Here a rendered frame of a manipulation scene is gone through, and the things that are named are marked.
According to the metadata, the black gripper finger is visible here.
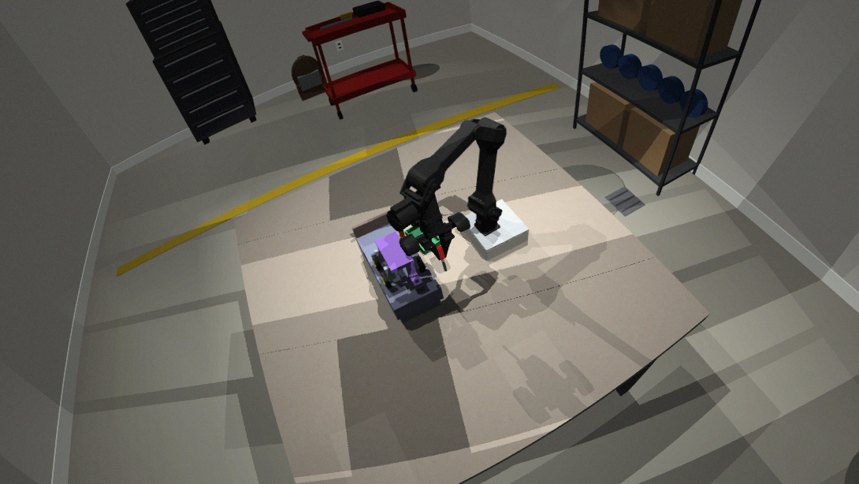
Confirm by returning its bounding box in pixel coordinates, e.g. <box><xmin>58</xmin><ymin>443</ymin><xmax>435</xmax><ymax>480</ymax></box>
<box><xmin>439</xmin><ymin>234</ymin><xmax>455</xmax><ymax>258</ymax></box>
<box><xmin>422</xmin><ymin>243</ymin><xmax>441</xmax><ymax>261</ymax></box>

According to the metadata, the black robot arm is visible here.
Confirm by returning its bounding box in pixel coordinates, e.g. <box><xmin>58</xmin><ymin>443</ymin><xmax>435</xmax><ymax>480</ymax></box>
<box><xmin>386</xmin><ymin>117</ymin><xmax>507</xmax><ymax>236</ymax></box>

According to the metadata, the green tray floor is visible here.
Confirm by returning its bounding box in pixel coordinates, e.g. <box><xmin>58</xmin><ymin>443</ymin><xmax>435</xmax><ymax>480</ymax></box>
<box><xmin>409</xmin><ymin>227</ymin><xmax>438</xmax><ymax>243</ymax></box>

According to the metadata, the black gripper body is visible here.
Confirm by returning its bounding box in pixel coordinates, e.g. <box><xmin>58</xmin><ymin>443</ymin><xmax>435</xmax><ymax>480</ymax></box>
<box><xmin>399</xmin><ymin>209</ymin><xmax>470</xmax><ymax>256</ymax></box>

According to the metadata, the red-headed stop pin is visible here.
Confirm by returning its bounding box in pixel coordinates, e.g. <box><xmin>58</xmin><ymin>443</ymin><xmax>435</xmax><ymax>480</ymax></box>
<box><xmin>437</xmin><ymin>246</ymin><xmax>447</xmax><ymax>272</ymax></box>

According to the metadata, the green tray rim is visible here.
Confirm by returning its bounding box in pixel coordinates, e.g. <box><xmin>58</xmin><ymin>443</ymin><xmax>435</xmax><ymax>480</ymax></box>
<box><xmin>404</xmin><ymin>226</ymin><xmax>441</xmax><ymax>255</ymax></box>

